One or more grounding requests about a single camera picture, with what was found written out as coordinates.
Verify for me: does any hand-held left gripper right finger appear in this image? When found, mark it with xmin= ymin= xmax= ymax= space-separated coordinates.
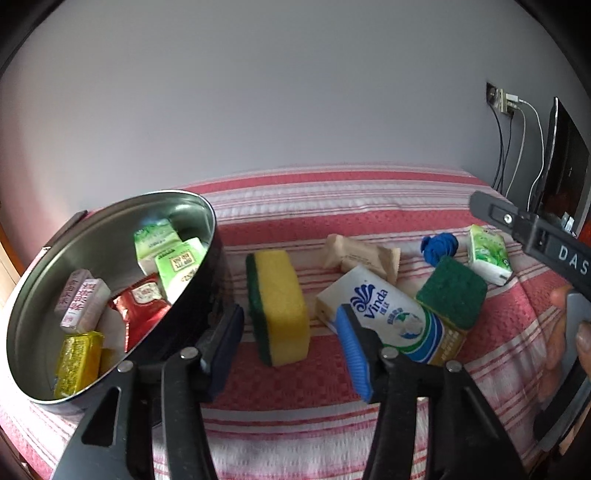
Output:
xmin=335 ymin=305 xmax=527 ymax=480

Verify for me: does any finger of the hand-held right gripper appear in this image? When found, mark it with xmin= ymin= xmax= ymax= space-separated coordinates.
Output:
xmin=470 ymin=191 xmax=536 ymax=241

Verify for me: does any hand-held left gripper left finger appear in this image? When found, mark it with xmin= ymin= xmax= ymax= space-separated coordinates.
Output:
xmin=53 ymin=305 xmax=245 ymax=480

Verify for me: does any green tissue pack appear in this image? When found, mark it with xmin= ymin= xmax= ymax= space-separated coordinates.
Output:
xmin=134 ymin=219 xmax=182 ymax=274
xmin=467 ymin=224 xmax=514 ymax=286
xmin=154 ymin=237 xmax=207 ymax=304

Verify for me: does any white blue tissue pack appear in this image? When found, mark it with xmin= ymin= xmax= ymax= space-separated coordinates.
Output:
xmin=316 ymin=265 xmax=467 ymax=368

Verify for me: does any blue knotted cloth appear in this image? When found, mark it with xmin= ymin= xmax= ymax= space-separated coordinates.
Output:
xmin=421 ymin=233 xmax=461 ymax=267

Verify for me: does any yellow sponge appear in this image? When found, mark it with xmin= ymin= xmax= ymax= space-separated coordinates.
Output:
xmin=246 ymin=250 xmax=310 ymax=367

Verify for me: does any green-topped scouring sponge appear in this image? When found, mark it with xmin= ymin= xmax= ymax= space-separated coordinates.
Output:
xmin=416 ymin=256 xmax=489 ymax=331

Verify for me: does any red foil packet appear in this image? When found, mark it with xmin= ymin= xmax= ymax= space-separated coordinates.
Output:
xmin=108 ymin=274 xmax=172 ymax=354

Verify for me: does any yellow foil packet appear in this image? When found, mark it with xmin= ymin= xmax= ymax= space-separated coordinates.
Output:
xmin=54 ymin=331 xmax=116 ymax=400

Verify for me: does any round black metal tin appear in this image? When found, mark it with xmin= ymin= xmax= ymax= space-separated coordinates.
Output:
xmin=4 ymin=189 xmax=232 ymax=408

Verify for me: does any person's right hand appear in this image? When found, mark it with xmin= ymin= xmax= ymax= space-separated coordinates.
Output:
xmin=541 ymin=285 xmax=591 ymax=404

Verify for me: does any black flat screen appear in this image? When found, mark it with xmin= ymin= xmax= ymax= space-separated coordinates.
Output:
xmin=538 ymin=97 xmax=591 ymax=232

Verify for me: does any black cable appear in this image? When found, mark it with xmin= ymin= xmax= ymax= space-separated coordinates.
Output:
xmin=499 ymin=115 xmax=516 ymax=191
xmin=493 ymin=111 xmax=509 ymax=186

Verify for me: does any white cable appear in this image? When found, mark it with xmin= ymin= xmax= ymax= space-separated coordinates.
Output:
xmin=505 ymin=108 xmax=528 ymax=198
xmin=519 ymin=99 xmax=549 ymax=214

